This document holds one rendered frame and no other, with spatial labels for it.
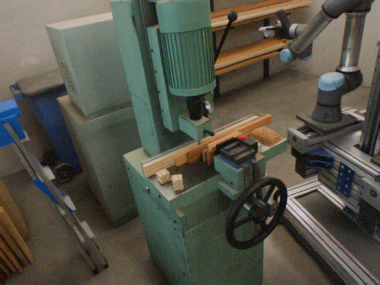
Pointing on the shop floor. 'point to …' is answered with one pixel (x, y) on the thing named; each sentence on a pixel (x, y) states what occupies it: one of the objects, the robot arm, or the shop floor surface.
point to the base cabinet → (198, 246)
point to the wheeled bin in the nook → (50, 120)
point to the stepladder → (46, 181)
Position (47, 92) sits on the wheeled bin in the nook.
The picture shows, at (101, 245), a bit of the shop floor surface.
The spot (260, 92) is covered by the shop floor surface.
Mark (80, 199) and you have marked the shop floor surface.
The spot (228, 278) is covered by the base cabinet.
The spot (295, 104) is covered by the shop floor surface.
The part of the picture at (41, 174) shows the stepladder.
